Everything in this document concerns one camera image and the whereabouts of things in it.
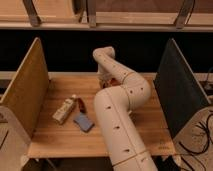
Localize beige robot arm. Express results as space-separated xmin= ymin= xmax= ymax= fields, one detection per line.
xmin=93 ymin=47 xmax=158 ymax=171

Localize orange round object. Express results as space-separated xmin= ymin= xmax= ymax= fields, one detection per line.
xmin=108 ymin=78 xmax=118 ymax=86

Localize blue sponge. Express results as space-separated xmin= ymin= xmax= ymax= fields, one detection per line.
xmin=74 ymin=113 xmax=94 ymax=132

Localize white carton box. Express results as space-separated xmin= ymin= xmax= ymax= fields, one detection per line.
xmin=52 ymin=94 xmax=77 ymax=124

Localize right dark side panel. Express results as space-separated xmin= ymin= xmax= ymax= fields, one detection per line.
xmin=154 ymin=38 xmax=210 ymax=138

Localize left wooden side panel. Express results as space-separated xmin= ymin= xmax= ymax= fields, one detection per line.
xmin=0 ymin=37 xmax=49 ymax=142

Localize wooden back shelf frame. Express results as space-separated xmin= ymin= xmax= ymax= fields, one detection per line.
xmin=0 ymin=0 xmax=213 ymax=32

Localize black cables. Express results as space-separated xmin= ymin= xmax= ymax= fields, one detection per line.
xmin=178 ymin=111 xmax=213 ymax=171

